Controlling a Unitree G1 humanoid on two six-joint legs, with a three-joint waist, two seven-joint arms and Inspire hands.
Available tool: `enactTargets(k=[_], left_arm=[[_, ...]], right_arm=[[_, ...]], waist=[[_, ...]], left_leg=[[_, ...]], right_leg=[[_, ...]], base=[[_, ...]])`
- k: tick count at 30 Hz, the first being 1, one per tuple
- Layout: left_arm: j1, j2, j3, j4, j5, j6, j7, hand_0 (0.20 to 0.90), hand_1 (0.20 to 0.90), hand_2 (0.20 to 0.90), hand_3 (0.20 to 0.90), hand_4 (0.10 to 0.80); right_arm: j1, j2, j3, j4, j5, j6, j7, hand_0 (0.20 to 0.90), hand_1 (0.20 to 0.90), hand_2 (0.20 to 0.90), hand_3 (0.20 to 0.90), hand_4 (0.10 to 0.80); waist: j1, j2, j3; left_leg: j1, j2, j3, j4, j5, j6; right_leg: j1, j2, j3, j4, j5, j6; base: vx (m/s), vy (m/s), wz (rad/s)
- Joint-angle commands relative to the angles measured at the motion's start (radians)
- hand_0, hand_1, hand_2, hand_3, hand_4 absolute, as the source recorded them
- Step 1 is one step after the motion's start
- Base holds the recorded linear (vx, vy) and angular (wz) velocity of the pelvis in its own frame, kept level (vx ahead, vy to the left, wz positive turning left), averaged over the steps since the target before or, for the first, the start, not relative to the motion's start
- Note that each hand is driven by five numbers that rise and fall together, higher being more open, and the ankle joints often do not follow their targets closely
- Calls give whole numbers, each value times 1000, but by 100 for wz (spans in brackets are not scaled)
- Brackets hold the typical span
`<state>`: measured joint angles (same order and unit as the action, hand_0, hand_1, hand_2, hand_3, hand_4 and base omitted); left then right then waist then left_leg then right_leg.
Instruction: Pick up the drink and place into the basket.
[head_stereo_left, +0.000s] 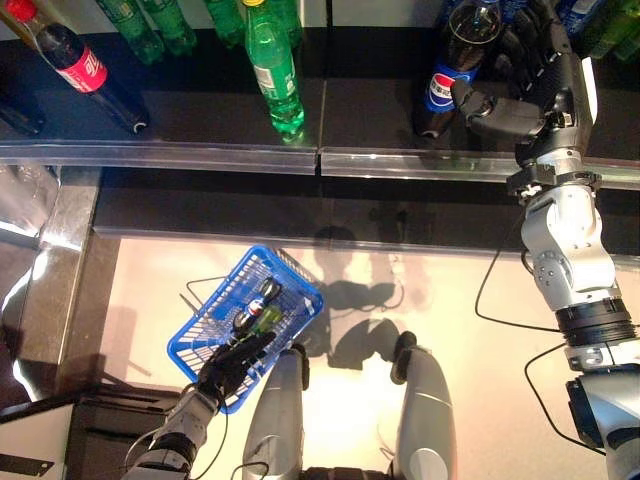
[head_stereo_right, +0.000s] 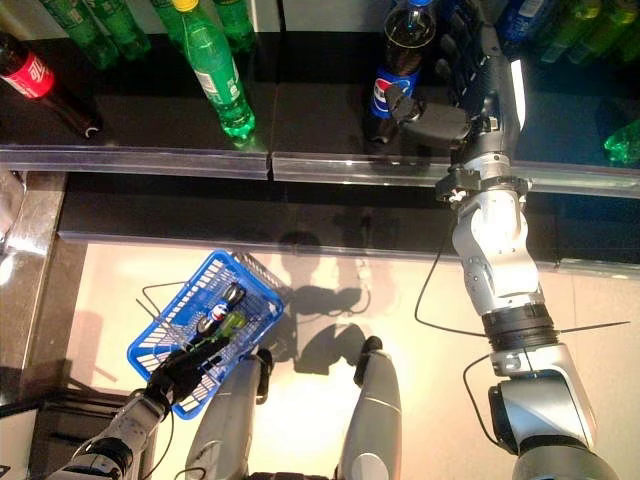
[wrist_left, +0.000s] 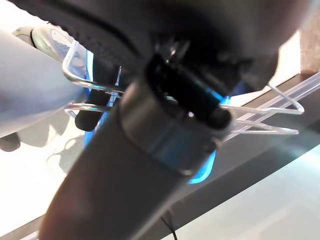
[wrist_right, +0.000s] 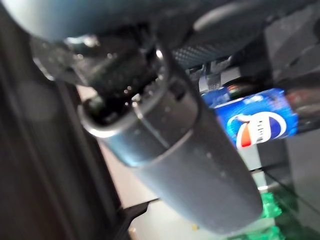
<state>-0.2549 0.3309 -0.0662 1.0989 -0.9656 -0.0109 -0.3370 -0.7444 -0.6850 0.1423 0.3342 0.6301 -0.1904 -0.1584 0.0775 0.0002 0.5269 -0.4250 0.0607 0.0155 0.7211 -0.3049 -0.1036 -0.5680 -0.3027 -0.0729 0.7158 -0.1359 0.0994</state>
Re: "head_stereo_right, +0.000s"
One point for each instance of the black metal floor stand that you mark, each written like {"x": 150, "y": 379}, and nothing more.
{"x": 55, "y": 435}

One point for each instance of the green Sprite bottle yellow cap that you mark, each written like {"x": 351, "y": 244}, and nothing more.
{"x": 85, "y": 35}
{"x": 625, "y": 142}
{"x": 215, "y": 75}
{"x": 167, "y": 20}
{"x": 125, "y": 30}

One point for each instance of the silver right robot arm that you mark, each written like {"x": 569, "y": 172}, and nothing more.
{"x": 495, "y": 235}

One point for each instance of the green bottle in basket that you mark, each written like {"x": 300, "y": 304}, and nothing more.
{"x": 234, "y": 322}

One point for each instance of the Coca-Cola bottle red cap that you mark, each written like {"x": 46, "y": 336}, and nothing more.
{"x": 30, "y": 75}

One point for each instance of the silver left robot leg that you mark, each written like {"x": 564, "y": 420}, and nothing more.
{"x": 225, "y": 425}

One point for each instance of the black shelf with clear rail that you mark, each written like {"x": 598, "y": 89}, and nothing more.
{"x": 375, "y": 215}
{"x": 150, "y": 115}
{"x": 320, "y": 120}
{"x": 600, "y": 235}
{"x": 175, "y": 210}

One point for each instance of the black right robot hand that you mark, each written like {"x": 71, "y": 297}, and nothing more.
{"x": 480, "y": 75}

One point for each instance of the Pepsi cola bottle blue cap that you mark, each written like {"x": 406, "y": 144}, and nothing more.
{"x": 520, "y": 17}
{"x": 220, "y": 312}
{"x": 395, "y": 50}

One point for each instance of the blue plastic shopping basket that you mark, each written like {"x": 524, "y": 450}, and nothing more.
{"x": 215, "y": 272}

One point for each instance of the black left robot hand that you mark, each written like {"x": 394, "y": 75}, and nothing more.
{"x": 180, "y": 372}

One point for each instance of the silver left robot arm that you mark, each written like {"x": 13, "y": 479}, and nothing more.
{"x": 120, "y": 430}

